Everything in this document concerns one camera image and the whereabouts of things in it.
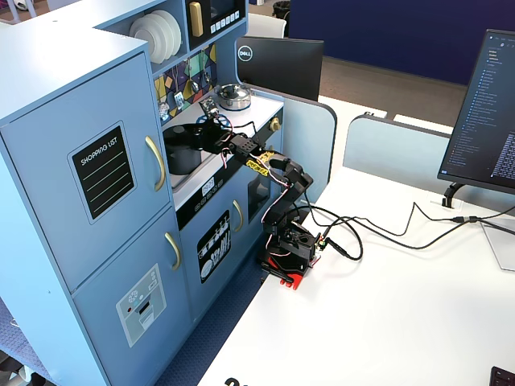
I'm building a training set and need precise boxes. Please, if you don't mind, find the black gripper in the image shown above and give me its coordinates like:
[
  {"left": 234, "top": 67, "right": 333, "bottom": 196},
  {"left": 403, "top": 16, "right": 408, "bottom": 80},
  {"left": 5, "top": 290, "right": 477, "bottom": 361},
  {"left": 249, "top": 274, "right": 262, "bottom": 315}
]
[{"left": 188, "top": 119, "right": 263, "bottom": 162}]

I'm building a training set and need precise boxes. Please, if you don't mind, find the dark gray pot lid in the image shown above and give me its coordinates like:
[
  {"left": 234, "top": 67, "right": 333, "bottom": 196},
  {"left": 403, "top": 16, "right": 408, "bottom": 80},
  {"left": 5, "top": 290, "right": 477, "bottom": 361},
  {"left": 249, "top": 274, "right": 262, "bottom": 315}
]
[{"left": 163, "top": 123, "right": 204, "bottom": 150}]

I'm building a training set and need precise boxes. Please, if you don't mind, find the silver pot with lid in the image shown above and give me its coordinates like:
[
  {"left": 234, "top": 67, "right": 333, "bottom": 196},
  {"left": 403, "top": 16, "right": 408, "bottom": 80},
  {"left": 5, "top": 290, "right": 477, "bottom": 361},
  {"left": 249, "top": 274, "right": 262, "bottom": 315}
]
[{"left": 214, "top": 83, "right": 253, "bottom": 112}]

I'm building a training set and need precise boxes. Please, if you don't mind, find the dark gray pot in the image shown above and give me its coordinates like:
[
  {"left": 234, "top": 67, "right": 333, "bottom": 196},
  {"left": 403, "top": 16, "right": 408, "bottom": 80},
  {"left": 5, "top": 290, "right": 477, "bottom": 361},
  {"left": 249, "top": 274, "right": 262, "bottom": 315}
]
[{"left": 163, "top": 138, "right": 204, "bottom": 176}]

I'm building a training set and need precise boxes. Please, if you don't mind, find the silver toy spatula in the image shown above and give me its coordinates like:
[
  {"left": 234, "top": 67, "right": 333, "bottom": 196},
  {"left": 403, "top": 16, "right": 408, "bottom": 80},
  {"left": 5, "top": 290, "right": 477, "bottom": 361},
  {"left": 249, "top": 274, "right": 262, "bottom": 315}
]
[{"left": 172, "top": 66, "right": 187, "bottom": 110}]

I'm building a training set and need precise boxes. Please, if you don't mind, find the silver toy ladle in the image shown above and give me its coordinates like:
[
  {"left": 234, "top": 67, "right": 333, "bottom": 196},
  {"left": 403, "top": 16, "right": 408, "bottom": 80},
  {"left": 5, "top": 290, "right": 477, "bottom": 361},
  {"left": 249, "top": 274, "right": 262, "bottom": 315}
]
[{"left": 186, "top": 58, "right": 200, "bottom": 94}]

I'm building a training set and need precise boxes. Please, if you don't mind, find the light blue desk divider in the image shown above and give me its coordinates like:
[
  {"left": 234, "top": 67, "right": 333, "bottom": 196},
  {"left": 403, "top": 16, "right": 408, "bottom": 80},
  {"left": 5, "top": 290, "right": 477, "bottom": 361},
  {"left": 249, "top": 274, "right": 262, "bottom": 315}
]
[
  {"left": 241, "top": 82, "right": 338, "bottom": 203},
  {"left": 342, "top": 113, "right": 515, "bottom": 220}
]

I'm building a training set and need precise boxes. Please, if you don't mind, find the black Dell monitor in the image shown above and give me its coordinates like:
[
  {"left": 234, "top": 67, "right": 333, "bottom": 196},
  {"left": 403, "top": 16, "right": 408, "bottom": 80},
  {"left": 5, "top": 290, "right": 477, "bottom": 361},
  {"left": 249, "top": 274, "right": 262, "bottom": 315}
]
[{"left": 235, "top": 35, "right": 325, "bottom": 103}]

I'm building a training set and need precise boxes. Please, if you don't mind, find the white plate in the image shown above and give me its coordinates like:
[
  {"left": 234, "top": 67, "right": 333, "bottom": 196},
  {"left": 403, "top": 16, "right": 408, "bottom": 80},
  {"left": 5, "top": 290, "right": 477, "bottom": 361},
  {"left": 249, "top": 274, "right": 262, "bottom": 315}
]
[
  {"left": 129, "top": 14, "right": 165, "bottom": 66},
  {"left": 154, "top": 9, "right": 183, "bottom": 56},
  {"left": 142, "top": 11, "right": 177, "bottom": 61}
]

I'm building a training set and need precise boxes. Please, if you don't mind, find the white chair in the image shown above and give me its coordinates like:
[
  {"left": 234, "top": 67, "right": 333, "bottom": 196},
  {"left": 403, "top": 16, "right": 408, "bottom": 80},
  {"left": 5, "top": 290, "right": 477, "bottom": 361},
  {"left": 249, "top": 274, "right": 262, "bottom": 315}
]
[{"left": 246, "top": 12, "right": 288, "bottom": 39}]

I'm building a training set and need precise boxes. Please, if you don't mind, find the blue toy kitchen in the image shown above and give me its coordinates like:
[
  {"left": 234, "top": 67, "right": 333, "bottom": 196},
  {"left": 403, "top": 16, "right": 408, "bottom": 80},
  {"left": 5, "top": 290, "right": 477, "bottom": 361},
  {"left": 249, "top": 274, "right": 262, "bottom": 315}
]
[{"left": 0, "top": 0, "right": 285, "bottom": 386}]

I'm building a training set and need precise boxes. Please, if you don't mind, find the red base clamp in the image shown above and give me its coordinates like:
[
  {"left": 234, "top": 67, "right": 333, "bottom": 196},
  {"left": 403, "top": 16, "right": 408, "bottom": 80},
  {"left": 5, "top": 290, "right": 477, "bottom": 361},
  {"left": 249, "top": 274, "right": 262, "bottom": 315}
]
[{"left": 260, "top": 252, "right": 323, "bottom": 292}]

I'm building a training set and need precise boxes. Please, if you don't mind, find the monitor with lit screen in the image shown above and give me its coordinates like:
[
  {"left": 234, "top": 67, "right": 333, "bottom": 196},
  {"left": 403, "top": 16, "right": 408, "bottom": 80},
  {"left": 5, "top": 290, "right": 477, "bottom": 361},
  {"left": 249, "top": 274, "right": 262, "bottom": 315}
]
[{"left": 436, "top": 28, "right": 515, "bottom": 197}]

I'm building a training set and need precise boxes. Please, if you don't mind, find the silver flat stand plate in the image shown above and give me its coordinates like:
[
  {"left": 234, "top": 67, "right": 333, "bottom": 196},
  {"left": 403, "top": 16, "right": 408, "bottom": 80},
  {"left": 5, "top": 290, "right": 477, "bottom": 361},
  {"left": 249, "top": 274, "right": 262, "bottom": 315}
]
[{"left": 480, "top": 220, "right": 515, "bottom": 272}]

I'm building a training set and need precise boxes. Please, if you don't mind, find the black keyboard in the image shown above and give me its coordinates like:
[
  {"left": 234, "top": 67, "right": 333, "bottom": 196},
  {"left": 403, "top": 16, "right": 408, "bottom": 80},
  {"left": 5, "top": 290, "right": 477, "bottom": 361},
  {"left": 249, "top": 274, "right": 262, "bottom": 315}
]
[{"left": 489, "top": 366, "right": 515, "bottom": 386}]

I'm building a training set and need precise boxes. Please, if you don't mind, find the small wrist camera board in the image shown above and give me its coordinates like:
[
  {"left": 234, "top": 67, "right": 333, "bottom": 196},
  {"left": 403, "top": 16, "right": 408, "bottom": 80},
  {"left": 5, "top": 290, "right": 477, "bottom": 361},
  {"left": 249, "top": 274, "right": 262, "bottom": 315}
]
[{"left": 199, "top": 96, "right": 220, "bottom": 115}]

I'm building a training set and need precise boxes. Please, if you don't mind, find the long gold fridge handle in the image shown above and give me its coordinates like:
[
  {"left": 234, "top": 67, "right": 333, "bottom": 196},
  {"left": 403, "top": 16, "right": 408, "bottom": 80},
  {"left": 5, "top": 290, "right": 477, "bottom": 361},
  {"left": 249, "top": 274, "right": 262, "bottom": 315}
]
[{"left": 144, "top": 135, "right": 167, "bottom": 193}]

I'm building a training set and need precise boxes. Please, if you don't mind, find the gold dishwasher handle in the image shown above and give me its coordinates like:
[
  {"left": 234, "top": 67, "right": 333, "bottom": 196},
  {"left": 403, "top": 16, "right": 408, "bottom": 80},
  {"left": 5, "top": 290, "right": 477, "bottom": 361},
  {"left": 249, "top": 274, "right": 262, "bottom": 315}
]
[{"left": 232, "top": 199, "right": 245, "bottom": 234}]

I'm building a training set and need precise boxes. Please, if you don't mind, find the gold microwave handle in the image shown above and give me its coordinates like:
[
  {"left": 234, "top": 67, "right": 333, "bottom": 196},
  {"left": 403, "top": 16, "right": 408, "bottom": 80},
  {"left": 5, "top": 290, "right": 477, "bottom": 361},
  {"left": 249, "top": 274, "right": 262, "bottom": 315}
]
[{"left": 188, "top": 1, "right": 204, "bottom": 39}]

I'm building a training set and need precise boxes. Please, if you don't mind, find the short gold freezer handle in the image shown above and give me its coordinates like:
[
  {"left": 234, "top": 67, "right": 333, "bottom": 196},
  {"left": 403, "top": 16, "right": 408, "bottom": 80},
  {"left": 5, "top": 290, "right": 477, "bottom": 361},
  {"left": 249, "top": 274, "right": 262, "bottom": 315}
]
[{"left": 163, "top": 231, "right": 183, "bottom": 272}]

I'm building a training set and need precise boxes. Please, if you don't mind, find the black cable with connector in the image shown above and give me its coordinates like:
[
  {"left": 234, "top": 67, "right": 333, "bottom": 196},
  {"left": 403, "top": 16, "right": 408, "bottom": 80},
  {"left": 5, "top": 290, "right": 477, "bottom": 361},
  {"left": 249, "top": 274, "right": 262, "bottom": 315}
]
[{"left": 309, "top": 199, "right": 515, "bottom": 239}]

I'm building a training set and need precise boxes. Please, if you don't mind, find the black looped cable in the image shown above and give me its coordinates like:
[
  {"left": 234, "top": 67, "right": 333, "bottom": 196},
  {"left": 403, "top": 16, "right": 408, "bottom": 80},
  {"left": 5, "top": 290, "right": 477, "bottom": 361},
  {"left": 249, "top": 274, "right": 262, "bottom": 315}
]
[{"left": 301, "top": 188, "right": 515, "bottom": 263}]

